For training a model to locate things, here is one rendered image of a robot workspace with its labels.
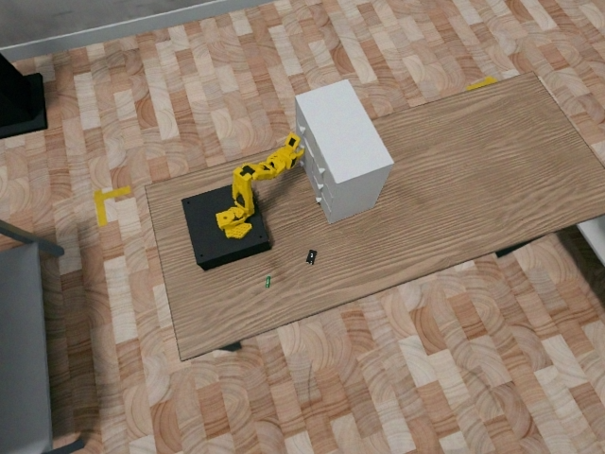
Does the white chest of drawers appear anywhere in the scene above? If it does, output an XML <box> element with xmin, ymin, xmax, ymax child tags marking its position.
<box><xmin>295</xmin><ymin>79</ymin><xmax>394</xmax><ymax>224</ymax></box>

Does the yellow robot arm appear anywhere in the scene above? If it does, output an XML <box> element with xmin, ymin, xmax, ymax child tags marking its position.
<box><xmin>217</xmin><ymin>152</ymin><xmax>285</xmax><ymax>238</ymax></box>

